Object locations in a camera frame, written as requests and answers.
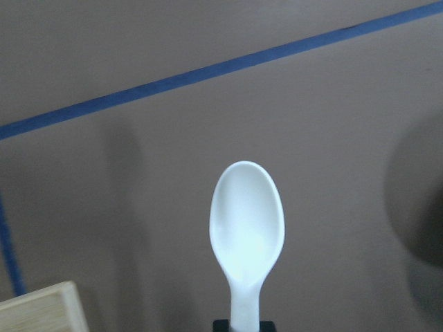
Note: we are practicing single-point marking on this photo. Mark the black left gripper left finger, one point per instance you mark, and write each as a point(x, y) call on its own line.
point(221, 326)

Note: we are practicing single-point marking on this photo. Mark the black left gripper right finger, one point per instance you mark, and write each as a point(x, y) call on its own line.
point(267, 326)

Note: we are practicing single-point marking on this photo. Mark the white plastic spoon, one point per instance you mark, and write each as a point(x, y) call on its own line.
point(247, 230)

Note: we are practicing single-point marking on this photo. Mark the bamboo cutting board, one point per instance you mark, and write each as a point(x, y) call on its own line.
point(54, 308)

